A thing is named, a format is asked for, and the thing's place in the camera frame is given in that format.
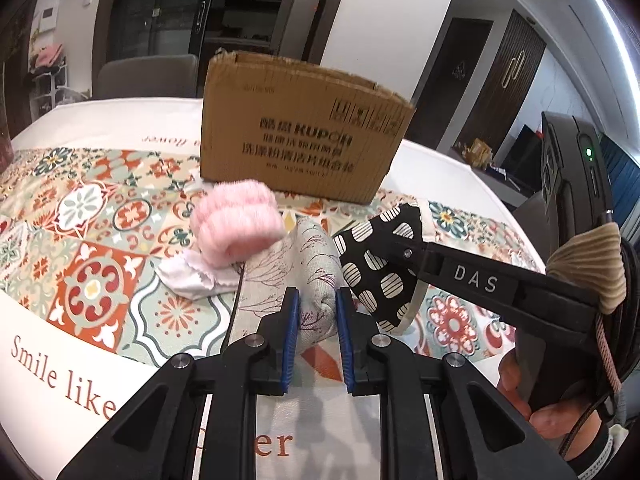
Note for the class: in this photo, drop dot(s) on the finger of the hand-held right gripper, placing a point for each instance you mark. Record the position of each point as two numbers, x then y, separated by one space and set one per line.
475 277

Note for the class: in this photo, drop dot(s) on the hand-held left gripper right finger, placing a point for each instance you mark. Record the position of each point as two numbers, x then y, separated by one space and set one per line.
345 340

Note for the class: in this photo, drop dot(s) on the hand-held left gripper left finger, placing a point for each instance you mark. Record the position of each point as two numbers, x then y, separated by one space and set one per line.
291 340

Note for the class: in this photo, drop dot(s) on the grey printed cloth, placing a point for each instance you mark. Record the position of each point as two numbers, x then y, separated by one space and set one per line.
315 270

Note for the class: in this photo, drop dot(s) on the black patterned cloth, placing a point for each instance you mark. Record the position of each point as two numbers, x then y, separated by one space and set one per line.
375 260

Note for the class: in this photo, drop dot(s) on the brown cardboard box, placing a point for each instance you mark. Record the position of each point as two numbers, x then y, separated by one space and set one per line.
300 135

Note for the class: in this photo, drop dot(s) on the person's right forearm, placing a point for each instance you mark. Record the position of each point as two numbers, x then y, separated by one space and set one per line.
595 455

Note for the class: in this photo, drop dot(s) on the person's right hand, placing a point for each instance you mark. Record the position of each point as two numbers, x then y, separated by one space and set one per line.
555 425

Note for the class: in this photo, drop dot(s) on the blue curtain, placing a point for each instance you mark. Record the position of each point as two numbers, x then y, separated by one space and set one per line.
622 175

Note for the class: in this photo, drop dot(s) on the grey dining chair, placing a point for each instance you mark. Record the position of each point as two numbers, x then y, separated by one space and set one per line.
532 220
145 77

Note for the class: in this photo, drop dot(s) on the black television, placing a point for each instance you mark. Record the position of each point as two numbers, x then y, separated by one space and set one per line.
522 160

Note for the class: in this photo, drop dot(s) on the beige pleated scrunchie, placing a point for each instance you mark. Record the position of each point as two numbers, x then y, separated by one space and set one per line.
590 270

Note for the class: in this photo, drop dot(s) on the white television cabinet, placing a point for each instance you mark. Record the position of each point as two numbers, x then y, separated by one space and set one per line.
480 170

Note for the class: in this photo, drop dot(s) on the yellow boxes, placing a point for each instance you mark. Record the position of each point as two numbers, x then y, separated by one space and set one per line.
480 152

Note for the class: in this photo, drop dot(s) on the white cloth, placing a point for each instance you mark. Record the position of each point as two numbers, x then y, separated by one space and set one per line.
190 275

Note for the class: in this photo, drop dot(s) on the pink fluffy cloth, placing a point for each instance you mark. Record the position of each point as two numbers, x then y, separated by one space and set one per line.
240 225

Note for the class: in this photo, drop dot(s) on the dark hallway door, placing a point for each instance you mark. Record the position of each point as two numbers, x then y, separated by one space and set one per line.
450 75

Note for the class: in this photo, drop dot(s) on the ceiling light strip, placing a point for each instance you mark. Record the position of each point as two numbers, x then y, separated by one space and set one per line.
617 0

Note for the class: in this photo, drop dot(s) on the colourful tile-pattern table runner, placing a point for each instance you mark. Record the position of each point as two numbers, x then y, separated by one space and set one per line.
100 240

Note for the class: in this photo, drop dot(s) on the white tablecloth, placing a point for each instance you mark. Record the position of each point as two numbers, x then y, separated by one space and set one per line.
75 350

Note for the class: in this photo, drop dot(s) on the white shoe rack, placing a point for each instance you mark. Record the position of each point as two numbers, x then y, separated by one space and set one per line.
47 80

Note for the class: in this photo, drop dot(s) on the dark sliding glass door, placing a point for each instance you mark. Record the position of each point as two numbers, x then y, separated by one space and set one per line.
150 10

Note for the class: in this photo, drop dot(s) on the dark wooden door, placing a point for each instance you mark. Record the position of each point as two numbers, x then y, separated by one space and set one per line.
17 60

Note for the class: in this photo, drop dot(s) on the dark slatted wall panel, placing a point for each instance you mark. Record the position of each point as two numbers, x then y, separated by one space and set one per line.
492 110

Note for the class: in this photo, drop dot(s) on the looped wall lamp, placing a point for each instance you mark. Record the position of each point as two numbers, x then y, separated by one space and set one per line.
513 69

